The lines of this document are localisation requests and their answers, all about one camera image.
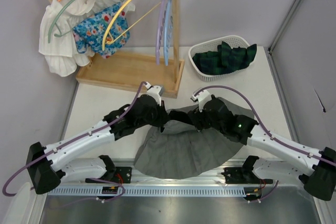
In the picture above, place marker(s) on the dark green plaid garment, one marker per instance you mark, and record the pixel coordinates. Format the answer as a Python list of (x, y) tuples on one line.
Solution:
[(225, 59)]

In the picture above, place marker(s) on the grey pleated skirt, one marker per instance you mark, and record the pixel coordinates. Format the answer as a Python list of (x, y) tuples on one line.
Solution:
[(178, 150)]

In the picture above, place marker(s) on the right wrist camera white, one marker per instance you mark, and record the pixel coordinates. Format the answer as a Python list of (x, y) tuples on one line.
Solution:
[(201, 98)]

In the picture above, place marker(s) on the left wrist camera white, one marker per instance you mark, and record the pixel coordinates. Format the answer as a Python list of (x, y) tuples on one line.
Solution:
[(155, 92)]

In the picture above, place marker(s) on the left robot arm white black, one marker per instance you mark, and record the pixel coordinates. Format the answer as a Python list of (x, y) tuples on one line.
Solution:
[(49, 166)]

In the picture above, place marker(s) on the white slotted cable duct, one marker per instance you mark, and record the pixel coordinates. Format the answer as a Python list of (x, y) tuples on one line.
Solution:
[(150, 191)]

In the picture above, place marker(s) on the white pleated garment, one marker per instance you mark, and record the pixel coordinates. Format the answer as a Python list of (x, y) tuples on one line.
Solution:
[(65, 54)]

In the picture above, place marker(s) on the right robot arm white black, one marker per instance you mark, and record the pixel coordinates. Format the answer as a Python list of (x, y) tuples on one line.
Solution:
[(309, 167)]

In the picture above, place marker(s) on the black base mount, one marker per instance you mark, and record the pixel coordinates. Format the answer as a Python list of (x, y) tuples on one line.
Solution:
[(122, 175), (237, 175)]

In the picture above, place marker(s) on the purple hanger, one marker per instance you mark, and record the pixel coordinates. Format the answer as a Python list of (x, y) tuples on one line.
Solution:
[(160, 23)]

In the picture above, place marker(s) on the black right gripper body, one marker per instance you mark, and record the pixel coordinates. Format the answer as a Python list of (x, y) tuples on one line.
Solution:
[(197, 120)]

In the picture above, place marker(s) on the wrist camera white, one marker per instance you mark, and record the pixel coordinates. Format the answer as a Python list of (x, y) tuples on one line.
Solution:
[(155, 92), (201, 98)]

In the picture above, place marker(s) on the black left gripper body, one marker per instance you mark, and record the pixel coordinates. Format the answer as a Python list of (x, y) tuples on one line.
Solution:
[(163, 116)]

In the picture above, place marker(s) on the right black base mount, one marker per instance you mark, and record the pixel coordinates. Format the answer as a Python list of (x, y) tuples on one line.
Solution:
[(237, 175)]

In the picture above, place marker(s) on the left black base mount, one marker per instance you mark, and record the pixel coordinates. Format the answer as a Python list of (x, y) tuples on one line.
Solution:
[(122, 175)]

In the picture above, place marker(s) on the white perforated plastic basket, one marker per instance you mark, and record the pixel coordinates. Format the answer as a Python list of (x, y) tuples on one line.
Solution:
[(211, 45)]

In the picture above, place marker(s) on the wooden clothes rack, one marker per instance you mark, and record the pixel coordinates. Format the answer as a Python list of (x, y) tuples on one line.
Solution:
[(126, 69)]

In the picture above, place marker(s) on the light blue hanger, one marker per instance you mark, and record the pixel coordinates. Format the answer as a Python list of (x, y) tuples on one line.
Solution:
[(168, 27)]

